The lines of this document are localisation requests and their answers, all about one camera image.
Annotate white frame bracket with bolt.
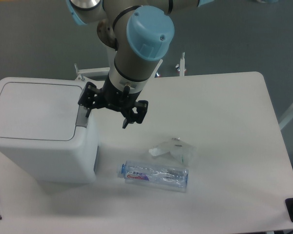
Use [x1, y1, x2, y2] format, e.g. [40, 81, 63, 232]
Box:
[175, 52, 187, 77]

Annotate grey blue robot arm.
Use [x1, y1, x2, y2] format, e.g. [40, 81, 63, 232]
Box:
[66, 0, 206, 127]

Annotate crumpled white paper carton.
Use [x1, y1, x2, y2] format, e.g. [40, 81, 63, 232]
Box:
[148, 137, 197, 166]

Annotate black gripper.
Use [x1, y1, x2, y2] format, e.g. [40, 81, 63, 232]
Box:
[78, 78, 148, 129]

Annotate white trash can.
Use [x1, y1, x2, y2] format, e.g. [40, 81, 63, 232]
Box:
[0, 77, 99, 184]

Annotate clear plastic water bottle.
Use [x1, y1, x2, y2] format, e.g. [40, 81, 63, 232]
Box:
[117, 160, 188, 192]

